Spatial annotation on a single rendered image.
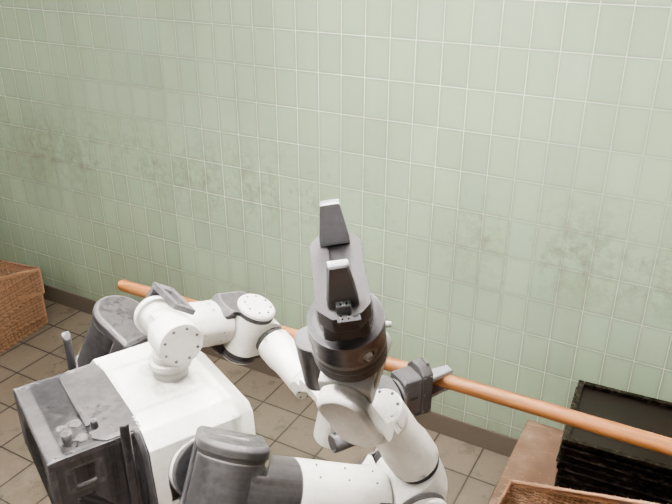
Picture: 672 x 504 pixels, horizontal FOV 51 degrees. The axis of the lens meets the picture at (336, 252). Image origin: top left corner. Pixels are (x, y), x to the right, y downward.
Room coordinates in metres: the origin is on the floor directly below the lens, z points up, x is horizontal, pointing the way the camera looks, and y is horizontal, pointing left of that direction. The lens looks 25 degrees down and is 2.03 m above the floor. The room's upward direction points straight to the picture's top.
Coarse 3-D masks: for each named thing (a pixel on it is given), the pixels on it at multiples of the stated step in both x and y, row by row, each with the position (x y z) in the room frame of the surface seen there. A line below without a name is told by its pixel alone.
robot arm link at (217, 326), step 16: (192, 304) 1.17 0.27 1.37; (208, 304) 1.19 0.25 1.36; (224, 304) 1.19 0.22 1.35; (240, 304) 1.20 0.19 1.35; (256, 304) 1.21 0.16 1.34; (192, 320) 1.13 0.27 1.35; (208, 320) 1.15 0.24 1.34; (224, 320) 1.17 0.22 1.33; (256, 320) 1.18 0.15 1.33; (208, 336) 1.14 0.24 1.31; (224, 336) 1.17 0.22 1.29
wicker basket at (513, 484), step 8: (512, 480) 1.38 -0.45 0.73; (504, 488) 1.35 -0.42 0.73; (512, 488) 1.37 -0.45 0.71; (528, 488) 1.35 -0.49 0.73; (536, 488) 1.34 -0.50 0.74; (544, 488) 1.33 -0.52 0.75; (552, 488) 1.32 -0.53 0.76; (560, 488) 1.32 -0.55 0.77; (504, 496) 1.33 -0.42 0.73; (512, 496) 1.37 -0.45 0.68; (520, 496) 1.36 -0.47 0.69; (528, 496) 1.35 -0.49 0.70; (536, 496) 1.34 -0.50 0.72; (552, 496) 1.32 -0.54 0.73; (560, 496) 1.31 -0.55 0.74; (568, 496) 1.30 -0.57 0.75; (576, 496) 1.29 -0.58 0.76; (584, 496) 1.29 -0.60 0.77; (592, 496) 1.28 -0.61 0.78; (600, 496) 1.27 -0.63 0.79; (608, 496) 1.26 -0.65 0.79; (616, 496) 1.26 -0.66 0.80
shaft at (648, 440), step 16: (128, 288) 1.54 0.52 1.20; (144, 288) 1.53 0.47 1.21; (384, 368) 1.21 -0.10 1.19; (400, 368) 1.19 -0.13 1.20; (448, 384) 1.14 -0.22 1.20; (464, 384) 1.13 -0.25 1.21; (480, 384) 1.13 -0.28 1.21; (496, 400) 1.10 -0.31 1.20; (512, 400) 1.09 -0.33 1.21; (528, 400) 1.08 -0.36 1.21; (544, 416) 1.05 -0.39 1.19; (560, 416) 1.04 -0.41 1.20; (576, 416) 1.03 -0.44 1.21; (592, 416) 1.03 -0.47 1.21; (592, 432) 1.02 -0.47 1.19; (608, 432) 1.00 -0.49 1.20; (624, 432) 0.99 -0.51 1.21; (640, 432) 0.99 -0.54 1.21; (656, 448) 0.96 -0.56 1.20
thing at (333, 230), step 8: (328, 200) 0.67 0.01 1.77; (336, 200) 0.66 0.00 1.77; (320, 208) 0.66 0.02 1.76; (328, 208) 0.66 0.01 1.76; (336, 208) 0.66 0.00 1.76; (320, 216) 0.66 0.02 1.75; (328, 216) 0.67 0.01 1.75; (336, 216) 0.67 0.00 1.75; (320, 224) 0.67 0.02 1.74; (328, 224) 0.67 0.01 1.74; (336, 224) 0.67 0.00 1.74; (344, 224) 0.67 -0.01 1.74; (320, 232) 0.67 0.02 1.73; (328, 232) 0.67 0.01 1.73; (336, 232) 0.68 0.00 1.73; (344, 232) 0.68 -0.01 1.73; (320, 240) 0.68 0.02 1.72; (328, 240) 0.68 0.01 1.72; (336, 240) 0.68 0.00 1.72; (344, 240) 0.68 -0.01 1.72
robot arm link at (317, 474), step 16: (304, 464) 0.74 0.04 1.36; (320, 464) 0.75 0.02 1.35; (336, 464) 0.76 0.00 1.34; (352, 464) 0.78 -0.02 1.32; (368, 464) 0.80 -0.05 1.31; (304, 480) 0.71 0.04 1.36; (320, 480) 0.72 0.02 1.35; (336, 480) 0.73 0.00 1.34; (352, 480) 0.74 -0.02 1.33; (368, 480) 0.75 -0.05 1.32; (384, 480) 0.76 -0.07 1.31; (304, 496) 0.70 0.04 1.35; (320, 496) 0.70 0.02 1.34; (336, 496) 0.71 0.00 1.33; (352, 496) 0.72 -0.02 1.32; (368, 496) 0.73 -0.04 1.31; (384, 496) 0.74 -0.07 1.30; (416, 496) 0.73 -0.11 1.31; (432, 496) 0.73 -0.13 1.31
